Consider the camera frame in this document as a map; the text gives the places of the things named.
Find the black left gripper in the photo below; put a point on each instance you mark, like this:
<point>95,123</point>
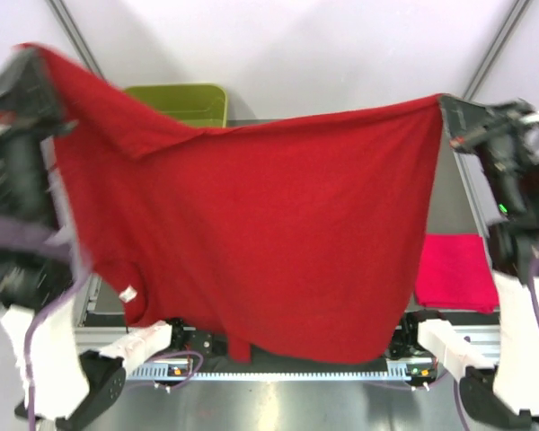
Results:
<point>23,99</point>

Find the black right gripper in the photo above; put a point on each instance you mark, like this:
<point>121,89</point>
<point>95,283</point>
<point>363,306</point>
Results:
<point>467,121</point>

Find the red t shirt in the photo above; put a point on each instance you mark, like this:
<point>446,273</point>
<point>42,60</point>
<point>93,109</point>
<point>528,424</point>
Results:
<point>302,236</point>

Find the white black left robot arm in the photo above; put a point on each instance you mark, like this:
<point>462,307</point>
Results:
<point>40,277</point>

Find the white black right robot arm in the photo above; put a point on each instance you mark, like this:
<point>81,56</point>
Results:
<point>500,393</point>

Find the folded pink t shirt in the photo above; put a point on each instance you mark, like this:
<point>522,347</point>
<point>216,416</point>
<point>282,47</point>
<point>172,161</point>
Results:
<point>455,274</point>

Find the olive green plastic basket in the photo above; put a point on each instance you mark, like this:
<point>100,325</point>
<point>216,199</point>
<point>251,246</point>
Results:
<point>197,105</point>

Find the slotted grey cable duct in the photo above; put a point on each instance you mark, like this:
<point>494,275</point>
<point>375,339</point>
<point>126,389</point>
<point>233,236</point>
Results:
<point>384,371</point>

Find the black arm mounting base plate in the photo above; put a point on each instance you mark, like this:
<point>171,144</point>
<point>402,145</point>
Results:
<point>215,350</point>

